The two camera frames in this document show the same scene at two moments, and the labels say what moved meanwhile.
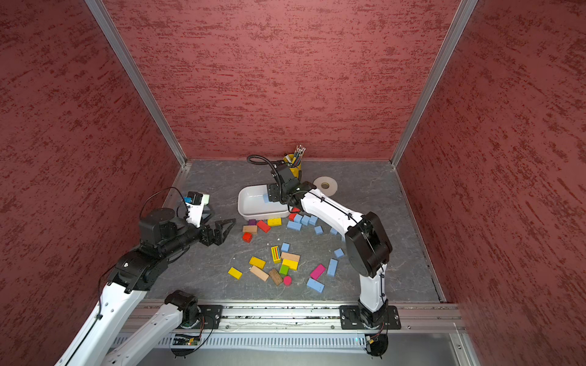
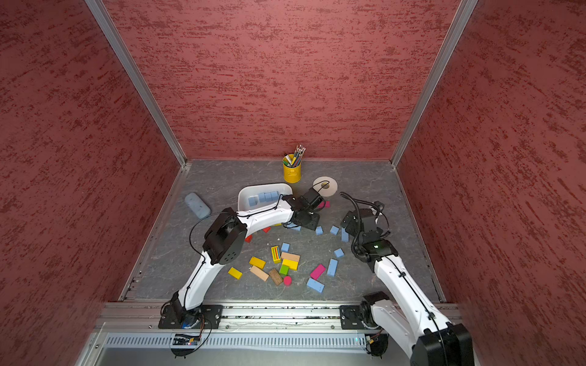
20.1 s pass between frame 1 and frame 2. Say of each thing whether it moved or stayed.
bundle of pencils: stayed
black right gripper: moved
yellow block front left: stayed
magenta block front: stayed
